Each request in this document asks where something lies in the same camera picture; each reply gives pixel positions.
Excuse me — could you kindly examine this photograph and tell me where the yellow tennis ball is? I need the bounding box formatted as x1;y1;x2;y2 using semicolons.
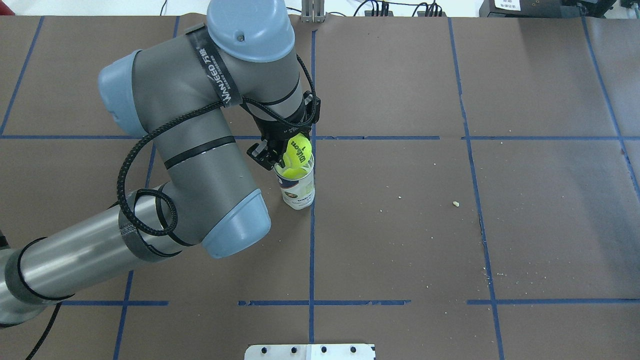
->
282;133;313;169

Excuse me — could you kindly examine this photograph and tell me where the far black braided cable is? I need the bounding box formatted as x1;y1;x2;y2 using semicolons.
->
25;52;318;360

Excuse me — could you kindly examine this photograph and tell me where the tennis ball inside can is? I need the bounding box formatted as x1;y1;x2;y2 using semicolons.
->
281;167;310;180

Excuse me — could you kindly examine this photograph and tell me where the tennis ball can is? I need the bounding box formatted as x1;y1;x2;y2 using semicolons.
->
274;154;316;211

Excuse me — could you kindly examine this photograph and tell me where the aluminium frame post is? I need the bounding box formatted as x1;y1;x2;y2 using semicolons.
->
301;0;327;23

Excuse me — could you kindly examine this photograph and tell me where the black computer box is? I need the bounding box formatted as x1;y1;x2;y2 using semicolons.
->
478;0;582;19

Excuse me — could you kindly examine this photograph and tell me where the white camera pillar mount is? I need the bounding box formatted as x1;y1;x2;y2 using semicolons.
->
244;342;377;360

